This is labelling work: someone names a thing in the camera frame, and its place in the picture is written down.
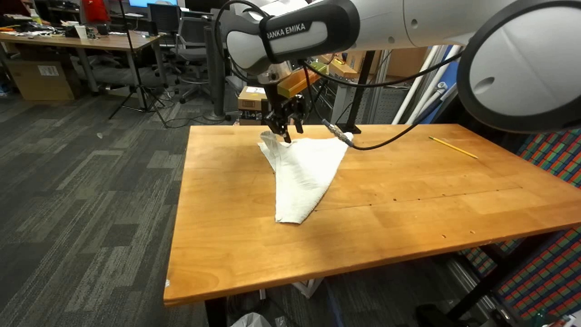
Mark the white plastic bag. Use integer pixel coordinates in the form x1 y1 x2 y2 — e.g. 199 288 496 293
229 312 274 327

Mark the black pole with round base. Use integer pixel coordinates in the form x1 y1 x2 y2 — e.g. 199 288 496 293
202 25 228 123

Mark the black tripod stand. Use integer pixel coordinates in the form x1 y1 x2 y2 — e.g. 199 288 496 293
108 0 169 129

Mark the bundle of white pipes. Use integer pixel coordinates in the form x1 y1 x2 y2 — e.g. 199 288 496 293
391 45 455 126

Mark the small cardboard box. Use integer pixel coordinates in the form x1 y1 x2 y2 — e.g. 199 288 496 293
237 86 269 126

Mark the grey office chair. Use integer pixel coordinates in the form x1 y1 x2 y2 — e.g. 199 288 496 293
174 16 215 104

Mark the white cloth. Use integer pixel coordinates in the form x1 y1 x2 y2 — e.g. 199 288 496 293
257 130 354 225

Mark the black office chair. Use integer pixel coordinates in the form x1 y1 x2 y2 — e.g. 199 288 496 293
148 4 182 36

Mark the large cardboard box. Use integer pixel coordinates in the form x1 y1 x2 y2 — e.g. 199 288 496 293
5 59 77 102

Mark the wooden desk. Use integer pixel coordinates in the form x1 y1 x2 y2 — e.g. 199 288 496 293
0 31 167 97

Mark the monitor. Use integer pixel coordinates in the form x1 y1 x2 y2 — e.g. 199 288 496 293
128 0 179 8

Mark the grey perforated metal cabinet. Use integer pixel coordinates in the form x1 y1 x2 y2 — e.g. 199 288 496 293
330 84 411 125

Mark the yellow pencil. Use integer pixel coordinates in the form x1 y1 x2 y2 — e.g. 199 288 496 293
428 136 479 160

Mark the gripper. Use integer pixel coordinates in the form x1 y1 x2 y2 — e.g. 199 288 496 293
263 83 306 144

